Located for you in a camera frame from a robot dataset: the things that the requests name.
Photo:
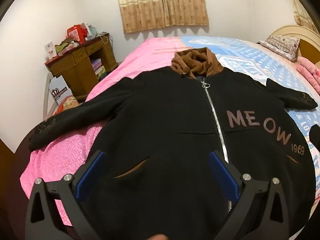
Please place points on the white paper bag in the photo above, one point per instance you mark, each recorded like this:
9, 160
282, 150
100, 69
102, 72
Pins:
58, 87

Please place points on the light blue bag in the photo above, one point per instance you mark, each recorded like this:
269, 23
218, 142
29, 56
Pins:
92, 31

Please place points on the stack of boxes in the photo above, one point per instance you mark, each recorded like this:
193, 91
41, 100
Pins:
97, 67

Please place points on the colourful patterned cushion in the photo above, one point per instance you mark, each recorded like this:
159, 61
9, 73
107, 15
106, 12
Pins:
67, 103

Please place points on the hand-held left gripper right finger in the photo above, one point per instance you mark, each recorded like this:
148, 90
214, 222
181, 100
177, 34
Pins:
222, 175

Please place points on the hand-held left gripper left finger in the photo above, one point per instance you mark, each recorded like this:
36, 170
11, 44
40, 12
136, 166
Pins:
90, 177

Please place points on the folded pink blanket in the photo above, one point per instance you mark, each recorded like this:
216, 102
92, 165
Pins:
310, 72

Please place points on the red gift box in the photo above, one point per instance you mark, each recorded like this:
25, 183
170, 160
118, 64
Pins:
76, 33

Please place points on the brown wooden desk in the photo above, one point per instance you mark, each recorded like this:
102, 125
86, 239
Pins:
75, 67

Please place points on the cream wooden headboard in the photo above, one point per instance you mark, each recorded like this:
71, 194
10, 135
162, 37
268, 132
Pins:
295, 32

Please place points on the beige patterned curtain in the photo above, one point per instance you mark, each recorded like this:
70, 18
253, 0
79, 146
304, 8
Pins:
162, 5
303, 15

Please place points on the grey metal frame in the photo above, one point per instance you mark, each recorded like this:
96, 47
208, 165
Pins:
46, 97

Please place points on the green cloth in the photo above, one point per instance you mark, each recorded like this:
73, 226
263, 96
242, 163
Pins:
65, 45

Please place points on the patterned pillow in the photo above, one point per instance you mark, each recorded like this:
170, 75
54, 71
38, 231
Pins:
281, 46

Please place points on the blue printed blanket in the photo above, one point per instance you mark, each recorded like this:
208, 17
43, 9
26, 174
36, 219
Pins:
245, 57

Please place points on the black jacket with brown hood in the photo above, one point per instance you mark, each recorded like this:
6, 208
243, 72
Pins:
162, 117

